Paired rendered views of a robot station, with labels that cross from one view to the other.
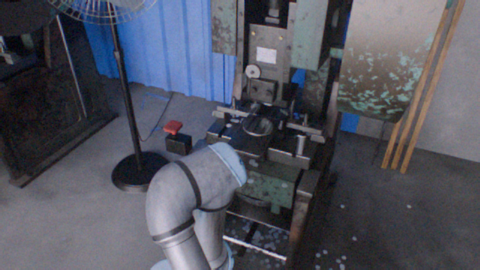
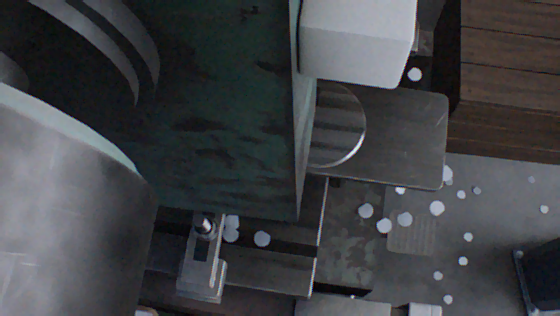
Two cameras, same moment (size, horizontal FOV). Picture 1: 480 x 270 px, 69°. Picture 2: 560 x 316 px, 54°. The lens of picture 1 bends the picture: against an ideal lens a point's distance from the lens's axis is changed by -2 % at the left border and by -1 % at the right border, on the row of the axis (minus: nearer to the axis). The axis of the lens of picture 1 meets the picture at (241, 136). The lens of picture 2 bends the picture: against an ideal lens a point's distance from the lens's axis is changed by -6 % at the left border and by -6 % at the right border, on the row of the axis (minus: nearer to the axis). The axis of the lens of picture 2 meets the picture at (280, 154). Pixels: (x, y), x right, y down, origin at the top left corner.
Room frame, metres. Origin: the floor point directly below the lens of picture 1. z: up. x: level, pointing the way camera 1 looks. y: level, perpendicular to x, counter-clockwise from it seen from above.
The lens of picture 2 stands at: (1.24, 0.20, 1.50)
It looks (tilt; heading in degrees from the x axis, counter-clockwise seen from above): 72 degrees down; 264
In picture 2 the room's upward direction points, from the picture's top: 6 degrees counter-clockwise
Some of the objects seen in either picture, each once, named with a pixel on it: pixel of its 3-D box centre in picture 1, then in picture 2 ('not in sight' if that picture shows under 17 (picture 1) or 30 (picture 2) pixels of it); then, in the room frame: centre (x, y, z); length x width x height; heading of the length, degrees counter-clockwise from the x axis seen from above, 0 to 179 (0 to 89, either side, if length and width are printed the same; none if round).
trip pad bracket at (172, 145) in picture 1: (180, 153); not in sight; (1.17, 0.26, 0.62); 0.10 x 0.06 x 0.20; 68
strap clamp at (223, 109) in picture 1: (232, 106); (204, 234); (1.33, 0.04, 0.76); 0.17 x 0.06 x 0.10; 68
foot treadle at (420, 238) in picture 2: (252, 232); (315, 221); (1.15, -0.06, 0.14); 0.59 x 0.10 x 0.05; 158
